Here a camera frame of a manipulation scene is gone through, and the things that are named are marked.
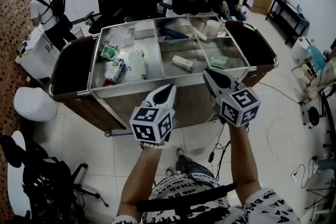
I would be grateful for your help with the person's left shoe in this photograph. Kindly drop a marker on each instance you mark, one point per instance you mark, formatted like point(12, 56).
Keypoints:
point(170, 171)

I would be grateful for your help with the white lidded bin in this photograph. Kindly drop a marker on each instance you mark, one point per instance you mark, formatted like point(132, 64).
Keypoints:
point(34, 103)

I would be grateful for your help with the dark red object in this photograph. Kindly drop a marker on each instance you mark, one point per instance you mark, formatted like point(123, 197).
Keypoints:
point(107, 82)

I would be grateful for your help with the person's left forearm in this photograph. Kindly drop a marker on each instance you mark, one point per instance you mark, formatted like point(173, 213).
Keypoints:
point(141, 178)

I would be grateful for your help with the black office chair with gear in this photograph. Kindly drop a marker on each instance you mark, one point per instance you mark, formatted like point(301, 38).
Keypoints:
point(44, 181)

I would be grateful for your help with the stainless steel compartment cart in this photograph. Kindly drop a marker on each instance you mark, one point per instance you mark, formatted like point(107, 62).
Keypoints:
point(131, 84)

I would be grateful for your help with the white rectangular box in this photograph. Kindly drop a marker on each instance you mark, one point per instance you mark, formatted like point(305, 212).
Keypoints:
point(182, 62)

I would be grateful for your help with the white rectangular table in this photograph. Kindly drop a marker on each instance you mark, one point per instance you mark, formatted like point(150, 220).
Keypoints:
point(39, 57)

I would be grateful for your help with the green snack packet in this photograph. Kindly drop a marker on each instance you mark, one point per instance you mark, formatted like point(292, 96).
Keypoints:
point(109, 52)

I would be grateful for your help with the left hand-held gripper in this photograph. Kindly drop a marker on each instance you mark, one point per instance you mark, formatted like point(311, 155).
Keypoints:
point(152, 123)

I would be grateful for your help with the person's right shoe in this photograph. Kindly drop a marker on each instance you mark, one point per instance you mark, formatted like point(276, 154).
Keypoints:
point(181, 154)

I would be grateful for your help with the person's grey trousers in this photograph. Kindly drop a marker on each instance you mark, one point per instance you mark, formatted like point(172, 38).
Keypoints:
point(191, 166)

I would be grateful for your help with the black backpack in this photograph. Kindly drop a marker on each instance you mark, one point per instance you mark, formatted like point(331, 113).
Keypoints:
point(59, 5)

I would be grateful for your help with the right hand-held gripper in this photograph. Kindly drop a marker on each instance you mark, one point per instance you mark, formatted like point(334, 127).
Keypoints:
point(240, 108)

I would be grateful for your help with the person's right forearm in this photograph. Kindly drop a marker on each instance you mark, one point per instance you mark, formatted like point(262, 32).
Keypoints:
point(242, 162)

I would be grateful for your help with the black round spool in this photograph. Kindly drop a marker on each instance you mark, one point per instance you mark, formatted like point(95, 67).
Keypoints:
point(313, 116)

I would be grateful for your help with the white round appliance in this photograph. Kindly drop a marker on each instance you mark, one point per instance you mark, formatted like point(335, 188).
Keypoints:
point(299, 51)

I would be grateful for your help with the person's white printed shirt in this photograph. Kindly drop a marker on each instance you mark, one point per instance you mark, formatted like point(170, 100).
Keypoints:
point(178, 182)

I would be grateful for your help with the person's shoe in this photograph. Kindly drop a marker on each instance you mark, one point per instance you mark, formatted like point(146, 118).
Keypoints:
point(170, 171)
point(181, 154)

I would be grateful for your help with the white round table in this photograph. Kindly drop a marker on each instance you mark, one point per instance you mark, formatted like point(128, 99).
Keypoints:
point(15, 181)

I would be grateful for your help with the wooden stool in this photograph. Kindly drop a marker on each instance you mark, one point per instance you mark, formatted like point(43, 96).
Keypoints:
point(305, 70)

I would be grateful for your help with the black console shelf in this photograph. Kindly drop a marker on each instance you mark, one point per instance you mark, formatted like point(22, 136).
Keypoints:
point(288, 11)

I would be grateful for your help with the white floor socket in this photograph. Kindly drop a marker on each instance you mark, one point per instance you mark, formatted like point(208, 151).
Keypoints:
point(296, 177)

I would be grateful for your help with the white plastic bag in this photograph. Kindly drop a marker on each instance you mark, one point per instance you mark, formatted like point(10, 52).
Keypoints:
point(137, 65)

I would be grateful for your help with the dark blue object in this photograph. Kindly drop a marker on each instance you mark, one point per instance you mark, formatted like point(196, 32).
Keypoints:
point(173, 33)

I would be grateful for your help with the clear plastic bag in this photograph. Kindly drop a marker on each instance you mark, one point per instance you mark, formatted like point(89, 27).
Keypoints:
point(119, 36)

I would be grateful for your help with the mesh wastebasket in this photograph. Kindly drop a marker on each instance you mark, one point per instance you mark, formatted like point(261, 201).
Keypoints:
point(77, 32)

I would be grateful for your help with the white mug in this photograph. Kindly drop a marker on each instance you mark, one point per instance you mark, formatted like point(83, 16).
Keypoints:
point(212, 28)

